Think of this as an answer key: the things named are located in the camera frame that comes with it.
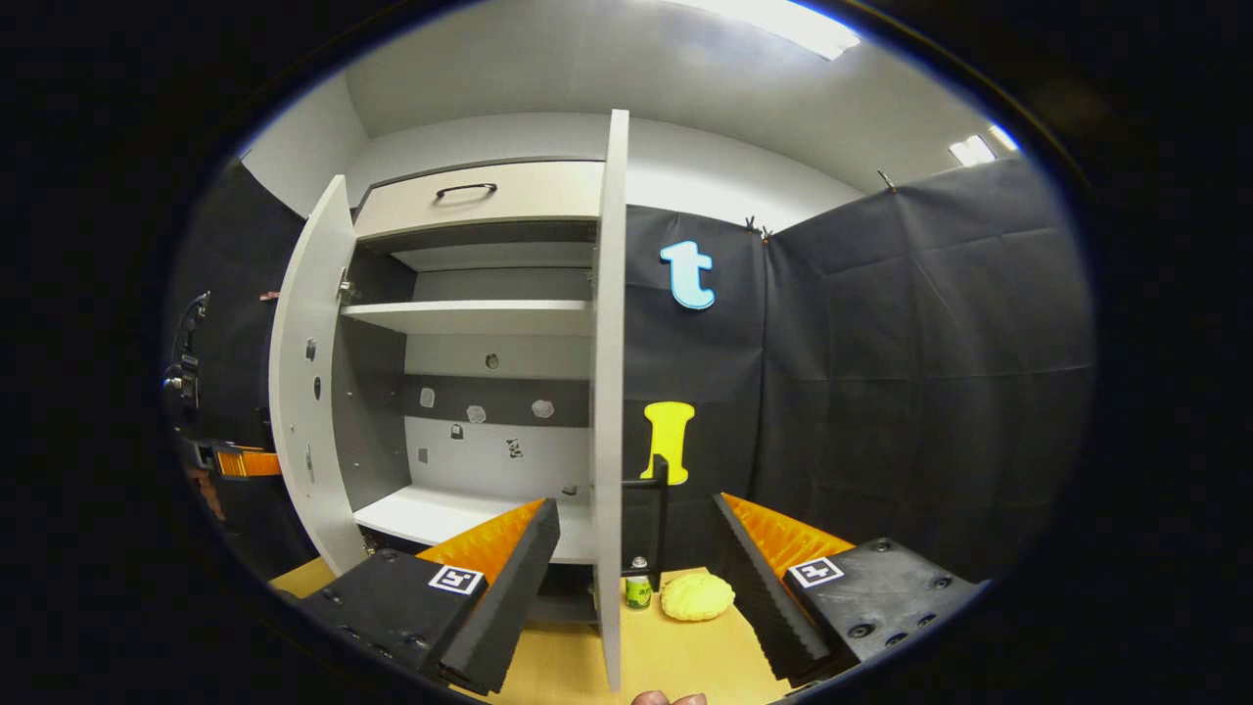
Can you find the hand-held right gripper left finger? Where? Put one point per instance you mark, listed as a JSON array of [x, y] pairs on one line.
[[509, 597]]

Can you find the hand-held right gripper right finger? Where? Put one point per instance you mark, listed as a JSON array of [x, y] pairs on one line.
[[764, 607]]

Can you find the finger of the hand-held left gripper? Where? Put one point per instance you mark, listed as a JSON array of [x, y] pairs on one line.
[[250, 462]]

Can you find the cabinet door with camera sticker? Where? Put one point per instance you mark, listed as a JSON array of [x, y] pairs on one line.
[[299, 392]]

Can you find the white double-door shoe cabinet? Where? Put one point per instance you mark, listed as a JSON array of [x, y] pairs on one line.
[[372, 411]]

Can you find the cabinet door with headphone sticker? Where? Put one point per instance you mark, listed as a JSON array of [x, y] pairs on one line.
[[609, 343]]

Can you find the white cabinet shelf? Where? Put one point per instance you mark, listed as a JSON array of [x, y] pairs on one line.
[[470, 318], [489, 257], [431, 514]]

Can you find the black backdrop cloth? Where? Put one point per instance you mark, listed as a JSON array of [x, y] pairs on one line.
[[930, 372]]

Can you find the small ceiling light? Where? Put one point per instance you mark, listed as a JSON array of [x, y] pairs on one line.
[[979, 147]]

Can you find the long ceiling light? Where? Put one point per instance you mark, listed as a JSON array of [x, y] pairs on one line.
[[783, 24]]

